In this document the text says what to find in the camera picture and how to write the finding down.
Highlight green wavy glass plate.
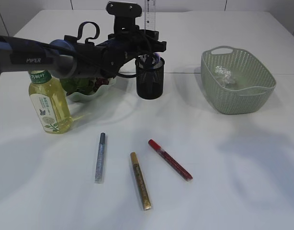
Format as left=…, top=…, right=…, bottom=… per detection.
left=60, top=78, right=116, bottom=102

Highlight blue capped scissors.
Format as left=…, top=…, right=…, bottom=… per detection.
left=152, top=53, right=160, bottom=65

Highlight clear plastic ruler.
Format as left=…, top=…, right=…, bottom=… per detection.
left=144, top=0, right=156, bottom=31

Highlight silver glitter pen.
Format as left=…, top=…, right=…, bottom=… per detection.
left=94, top=133, right=106, bottom=184

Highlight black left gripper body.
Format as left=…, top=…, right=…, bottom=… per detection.
left=99, top=25, right=167, bottom=74

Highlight clear plastic sheet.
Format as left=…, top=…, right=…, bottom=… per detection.
left=215, top=66, right=236, bottom=87

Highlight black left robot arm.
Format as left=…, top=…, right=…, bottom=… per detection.
left=0, top=22, right=167, bottom=79

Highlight red glitter pen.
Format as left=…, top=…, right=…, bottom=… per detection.
left=148, top=139, right=193, bottom=181

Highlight gold glitter pen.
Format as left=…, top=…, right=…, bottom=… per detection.
left=130, top=152, right=152, bottom=211

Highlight black mesh pen holder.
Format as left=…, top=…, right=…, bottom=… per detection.
left=135, top=57, right=165, bottom=100

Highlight yellow tea bottle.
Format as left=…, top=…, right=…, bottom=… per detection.
left=28, top=70, right=72, bottom=134

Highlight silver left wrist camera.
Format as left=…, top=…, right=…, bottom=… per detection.
left=106, top=1, right=142, bottom=33

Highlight green woven plastic basket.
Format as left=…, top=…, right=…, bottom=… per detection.
left=201, top=46, right=276, bottom=115

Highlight purple grape bunch with leaves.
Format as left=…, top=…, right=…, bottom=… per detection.
left=59, top=78, right=109, bottom=95

